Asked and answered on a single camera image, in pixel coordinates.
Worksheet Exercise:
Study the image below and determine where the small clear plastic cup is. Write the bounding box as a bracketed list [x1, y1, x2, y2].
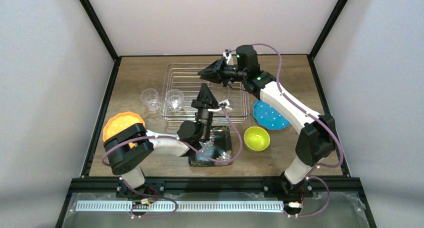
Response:
[140, 88, 161, 111]

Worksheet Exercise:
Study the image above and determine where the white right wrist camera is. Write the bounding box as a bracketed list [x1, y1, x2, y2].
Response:
[223, 49, 234, 66]

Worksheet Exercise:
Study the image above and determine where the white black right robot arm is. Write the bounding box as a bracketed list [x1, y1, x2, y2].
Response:
[198, 44, 339, 187]

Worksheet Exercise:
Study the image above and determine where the orange polka dot plate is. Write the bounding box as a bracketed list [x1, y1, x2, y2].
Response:
[102, 111, 146, 145]

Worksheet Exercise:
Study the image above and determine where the metal wire dish rack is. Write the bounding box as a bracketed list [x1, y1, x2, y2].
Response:
[160, 63, 251, 123]

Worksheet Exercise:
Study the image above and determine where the black floral square plate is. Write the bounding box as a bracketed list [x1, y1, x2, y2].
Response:
[188, 125, 232, 167]

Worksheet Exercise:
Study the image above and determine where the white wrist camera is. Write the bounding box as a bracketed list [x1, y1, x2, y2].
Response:
[208, 99, 233, 114]
[223, 49, 234, 66]

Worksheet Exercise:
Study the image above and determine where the white slotted cable duct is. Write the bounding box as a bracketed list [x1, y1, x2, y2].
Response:
[73, 200, 284, 213]

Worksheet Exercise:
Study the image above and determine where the blue polka dot plate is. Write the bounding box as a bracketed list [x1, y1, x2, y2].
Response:
[252, 100, 291, 130]

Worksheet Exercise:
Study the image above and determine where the black aluminium frame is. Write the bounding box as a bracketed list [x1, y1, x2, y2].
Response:
[55, 0, 376, 228]

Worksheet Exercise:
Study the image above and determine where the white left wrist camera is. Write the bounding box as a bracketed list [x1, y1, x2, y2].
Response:
[208, 99, 233, 114]

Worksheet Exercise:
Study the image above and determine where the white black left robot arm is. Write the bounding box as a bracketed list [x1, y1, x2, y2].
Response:
[101, 83, 229, 188]

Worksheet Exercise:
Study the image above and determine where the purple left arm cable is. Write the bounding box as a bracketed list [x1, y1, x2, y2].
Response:
[100, 107, 244, 220]

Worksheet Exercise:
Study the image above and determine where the yellow green bowl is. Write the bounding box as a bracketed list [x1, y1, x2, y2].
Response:
[243, 126, 271, 152]

